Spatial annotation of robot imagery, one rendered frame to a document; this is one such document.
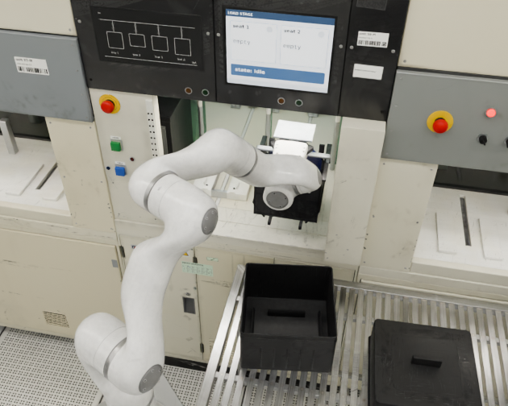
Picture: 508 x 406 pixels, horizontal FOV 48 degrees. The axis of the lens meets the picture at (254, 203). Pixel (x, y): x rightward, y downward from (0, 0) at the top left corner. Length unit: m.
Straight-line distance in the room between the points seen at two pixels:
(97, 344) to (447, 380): 0.95
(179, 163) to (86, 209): 0.92
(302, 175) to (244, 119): 1.14
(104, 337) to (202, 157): 0.47
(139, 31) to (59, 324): 1.53
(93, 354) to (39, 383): 1.44
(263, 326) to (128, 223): 0.62
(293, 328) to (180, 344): 0.82
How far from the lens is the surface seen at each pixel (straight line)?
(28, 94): 1.91
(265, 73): 1.60
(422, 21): 1.52
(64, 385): 2.77
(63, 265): 2.41
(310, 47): 1.55
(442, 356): 1.78
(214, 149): 1.24
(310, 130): 1.81
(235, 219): 2.06
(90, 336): 1.38
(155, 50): 1.66
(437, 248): 2.06
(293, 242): 1.98
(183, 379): 2.68
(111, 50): 1.71
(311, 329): 1.87
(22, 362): 2.89
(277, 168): 1.46
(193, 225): 1.17
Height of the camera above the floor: 2.25
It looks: 41 degrees down
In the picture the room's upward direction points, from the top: 1 degrees clockwise
